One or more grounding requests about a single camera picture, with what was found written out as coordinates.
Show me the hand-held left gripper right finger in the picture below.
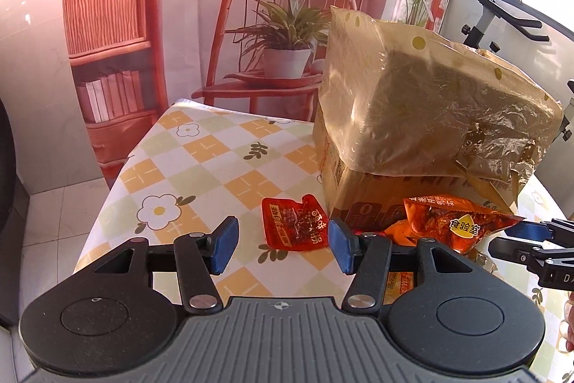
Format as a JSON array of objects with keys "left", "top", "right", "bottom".
[{"left": 328, "top": 218, "right": 477, "bottom": 317}]

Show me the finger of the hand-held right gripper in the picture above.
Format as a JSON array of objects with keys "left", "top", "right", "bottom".
[
  {"left": 507, "top": 218, "right": 574, "bottom": 249},
  {"left": 488, "top": 237, "right": 551, "bottom": 263}
]

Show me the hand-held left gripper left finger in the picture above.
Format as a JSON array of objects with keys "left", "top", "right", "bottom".
[{"left": 90, "top": 216, "right": 240, "bottom": 316}]

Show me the red snack packet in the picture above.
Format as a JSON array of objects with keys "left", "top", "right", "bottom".
[{"left": 261, "top": 194, "right": 325, "bottom": 252}]

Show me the large orange snack packet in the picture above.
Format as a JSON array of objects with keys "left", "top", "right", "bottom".
[{"left": 402, "top": 196, "right": 526, "bottom": 255}]

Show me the yellow dotted plastic bag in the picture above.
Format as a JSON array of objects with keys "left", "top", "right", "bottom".
[{"left": 317, "top": 5, "right": 564, "bottom": 206}]

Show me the yellow snack packet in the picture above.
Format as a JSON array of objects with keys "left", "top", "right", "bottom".
[{"left": 384, "top": 272, "right": 417, "bottom": 307}]

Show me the floral checkered tablecloth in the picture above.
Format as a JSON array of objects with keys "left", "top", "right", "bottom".
[{"left": 74, "top": 98, "right": 574, "bottom": 368}]

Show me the black exercise bike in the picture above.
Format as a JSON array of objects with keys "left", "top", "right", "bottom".
[{"left": 452, "top": 0, "right": 574, "bottom": 141}]

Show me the white washing machine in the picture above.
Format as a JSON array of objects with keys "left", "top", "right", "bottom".
[{"left": 0, "top": 96, "right": 28, "bottom": 325}]

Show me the printed room backdrop cloth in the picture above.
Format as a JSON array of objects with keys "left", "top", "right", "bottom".
[{"left": 60, "top": 0, "right": 464, "bottom": 192}]

